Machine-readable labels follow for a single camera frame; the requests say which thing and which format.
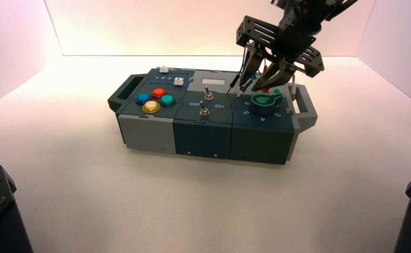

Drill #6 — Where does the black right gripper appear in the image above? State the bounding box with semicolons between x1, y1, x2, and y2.
236;15;325;92

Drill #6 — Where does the blue banana plug wire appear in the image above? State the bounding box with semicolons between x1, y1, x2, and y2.
236;72;259;98

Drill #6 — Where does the green rotary knob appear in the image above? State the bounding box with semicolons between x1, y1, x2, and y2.
250;92;283;116

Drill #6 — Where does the teal and grey task box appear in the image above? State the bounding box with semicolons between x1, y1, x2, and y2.
107;67;319;166

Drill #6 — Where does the teal push button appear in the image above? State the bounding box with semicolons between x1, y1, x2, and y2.
160;94;177;108

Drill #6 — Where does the orange-red push button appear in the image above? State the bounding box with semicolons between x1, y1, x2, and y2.
151;87;167;100

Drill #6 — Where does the yellow push button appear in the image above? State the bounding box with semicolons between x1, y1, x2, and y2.
142;101;161;114

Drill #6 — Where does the blue push button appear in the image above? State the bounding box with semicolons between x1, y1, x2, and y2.
135;93;152;106

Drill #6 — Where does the black banana plug wire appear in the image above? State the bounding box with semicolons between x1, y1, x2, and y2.
227;47;247;95

